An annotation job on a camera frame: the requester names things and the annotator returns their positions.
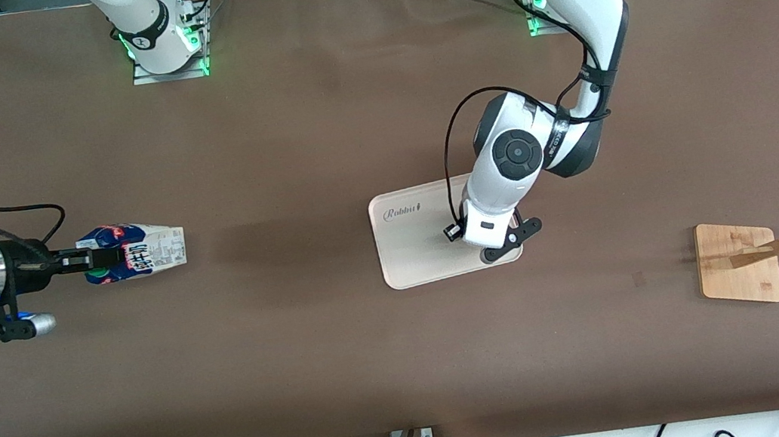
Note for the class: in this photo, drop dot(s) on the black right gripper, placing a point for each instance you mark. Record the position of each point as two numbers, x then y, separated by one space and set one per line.
28 267

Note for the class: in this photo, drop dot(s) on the blue white milk carton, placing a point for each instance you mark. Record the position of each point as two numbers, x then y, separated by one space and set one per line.
150 250

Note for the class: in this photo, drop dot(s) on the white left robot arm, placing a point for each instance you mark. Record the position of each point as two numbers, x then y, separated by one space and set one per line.
518 155

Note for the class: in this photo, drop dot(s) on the brown table cover sheet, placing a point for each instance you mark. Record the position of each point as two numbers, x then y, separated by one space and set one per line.
155 396

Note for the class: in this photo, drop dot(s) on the cream rabbit print tray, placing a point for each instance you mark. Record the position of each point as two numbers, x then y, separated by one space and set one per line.
409 246

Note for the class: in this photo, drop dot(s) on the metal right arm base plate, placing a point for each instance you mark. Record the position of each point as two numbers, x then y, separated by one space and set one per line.
171 75

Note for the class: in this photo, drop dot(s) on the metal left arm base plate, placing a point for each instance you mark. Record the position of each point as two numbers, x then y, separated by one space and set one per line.
540 30

